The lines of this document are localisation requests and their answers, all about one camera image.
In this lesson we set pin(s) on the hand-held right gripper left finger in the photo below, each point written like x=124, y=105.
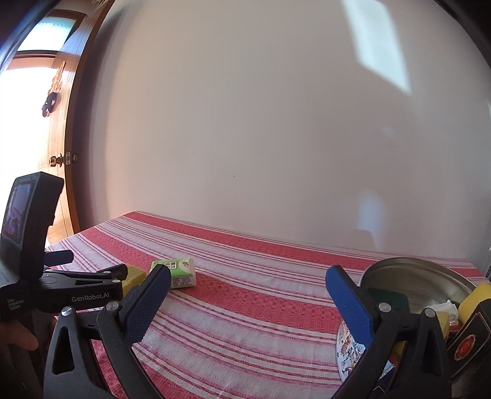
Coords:
x=147, y=303

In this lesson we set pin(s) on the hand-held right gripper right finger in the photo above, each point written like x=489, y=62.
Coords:
x=349, y=303

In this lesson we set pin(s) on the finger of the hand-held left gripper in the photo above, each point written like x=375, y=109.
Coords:
x=57, y=256
x=96, y=273

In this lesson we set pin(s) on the yellow green sponge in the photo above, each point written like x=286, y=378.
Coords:
x=134, y=278
x=473, y=301
x=443, y=322

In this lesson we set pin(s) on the green tissue packet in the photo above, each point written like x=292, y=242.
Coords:
x=178, y=272

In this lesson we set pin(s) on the round printed metal tin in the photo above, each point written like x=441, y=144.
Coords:
x=414, y=280

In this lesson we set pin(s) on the white packet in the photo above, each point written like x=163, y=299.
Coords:
x=447, y=307

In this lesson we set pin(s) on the black gold-trimmed box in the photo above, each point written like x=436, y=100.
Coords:
x=472, y=341

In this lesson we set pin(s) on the person's left hand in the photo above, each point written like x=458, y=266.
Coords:
x=17, y=339

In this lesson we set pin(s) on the brass door knob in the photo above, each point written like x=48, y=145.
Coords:
x=56, y=159

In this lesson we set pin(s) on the door latch plate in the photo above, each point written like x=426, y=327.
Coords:
x=71, y=157

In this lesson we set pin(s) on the red striped tablecloth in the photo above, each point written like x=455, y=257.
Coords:
x=249, y=307

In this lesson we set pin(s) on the wooden door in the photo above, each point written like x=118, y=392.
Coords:
x=63, y=126

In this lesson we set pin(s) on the door ornament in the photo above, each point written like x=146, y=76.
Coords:
x=53, y=92

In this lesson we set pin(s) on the transom window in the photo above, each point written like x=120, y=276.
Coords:
x=46, y=34

